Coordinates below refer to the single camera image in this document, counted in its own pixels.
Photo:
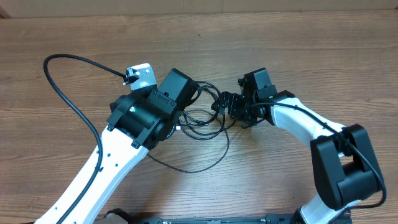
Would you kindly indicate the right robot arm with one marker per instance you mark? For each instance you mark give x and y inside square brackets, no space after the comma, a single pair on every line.
[345,167]

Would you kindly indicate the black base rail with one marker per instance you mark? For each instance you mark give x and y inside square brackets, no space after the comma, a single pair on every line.
[118,216]

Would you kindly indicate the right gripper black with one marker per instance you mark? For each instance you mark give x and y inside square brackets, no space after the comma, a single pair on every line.
[235,99]

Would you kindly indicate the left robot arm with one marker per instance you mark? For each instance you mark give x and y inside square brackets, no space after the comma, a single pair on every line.
[138,122]

